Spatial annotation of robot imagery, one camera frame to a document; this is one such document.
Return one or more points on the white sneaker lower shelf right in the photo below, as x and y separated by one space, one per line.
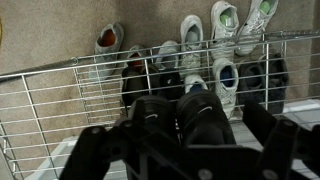
194 82

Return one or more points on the brown shoe lower shelf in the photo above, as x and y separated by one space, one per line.
139 76

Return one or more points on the black sneaker top rack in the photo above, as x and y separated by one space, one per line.
202 120
159 115

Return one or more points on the grey sneaker orange insole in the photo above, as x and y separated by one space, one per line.
106 47

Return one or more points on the black shoes lower shelf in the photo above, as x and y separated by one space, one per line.
265 81

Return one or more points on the white sneaker floor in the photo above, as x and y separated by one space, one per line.
225 23
250 33
191 32

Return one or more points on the white sneaker lower shelf left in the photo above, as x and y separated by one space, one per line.
226 83

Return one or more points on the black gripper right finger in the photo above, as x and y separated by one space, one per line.
283 141

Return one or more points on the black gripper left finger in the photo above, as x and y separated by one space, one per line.
97 148

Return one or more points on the white sneaker floor far left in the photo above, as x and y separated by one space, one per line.
250 33

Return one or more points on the white sneaker shelf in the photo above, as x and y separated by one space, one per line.
194 82
226 83

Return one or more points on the dark shoe lower shelf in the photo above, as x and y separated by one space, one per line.
170 84

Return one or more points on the chrome wire shoe rack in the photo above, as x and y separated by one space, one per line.
43 111

